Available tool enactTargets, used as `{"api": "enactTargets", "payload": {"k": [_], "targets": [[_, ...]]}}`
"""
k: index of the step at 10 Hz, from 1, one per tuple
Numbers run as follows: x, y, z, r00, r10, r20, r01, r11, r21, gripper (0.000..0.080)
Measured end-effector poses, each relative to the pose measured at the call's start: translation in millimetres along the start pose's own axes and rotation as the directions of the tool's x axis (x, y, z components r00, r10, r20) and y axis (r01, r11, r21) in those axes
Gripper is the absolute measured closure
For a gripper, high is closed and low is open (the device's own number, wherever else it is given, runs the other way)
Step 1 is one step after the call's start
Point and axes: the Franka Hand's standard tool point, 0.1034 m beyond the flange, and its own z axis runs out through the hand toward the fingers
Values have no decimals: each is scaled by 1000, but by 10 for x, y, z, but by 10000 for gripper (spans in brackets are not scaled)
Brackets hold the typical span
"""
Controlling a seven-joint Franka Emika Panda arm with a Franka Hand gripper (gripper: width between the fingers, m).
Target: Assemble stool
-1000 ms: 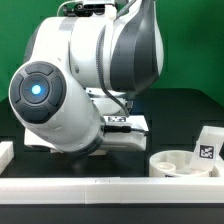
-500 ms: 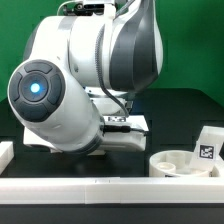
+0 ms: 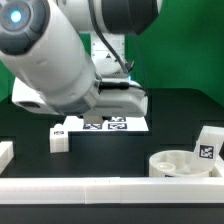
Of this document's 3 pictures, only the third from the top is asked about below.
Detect white marker tag sheet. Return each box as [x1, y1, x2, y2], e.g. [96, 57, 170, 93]
[63, 116, 149, 132]

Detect white round stool seat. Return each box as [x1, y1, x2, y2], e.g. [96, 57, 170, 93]
[149, 150, 212, 177]

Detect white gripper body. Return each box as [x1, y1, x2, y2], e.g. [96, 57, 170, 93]
[12, 79, 148, 117]

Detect white U-shaped fence wall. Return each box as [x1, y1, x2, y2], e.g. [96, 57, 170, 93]
[0, 141, 224, 204]

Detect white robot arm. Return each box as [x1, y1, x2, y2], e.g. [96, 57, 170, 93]
[0, 0, 162, 117]

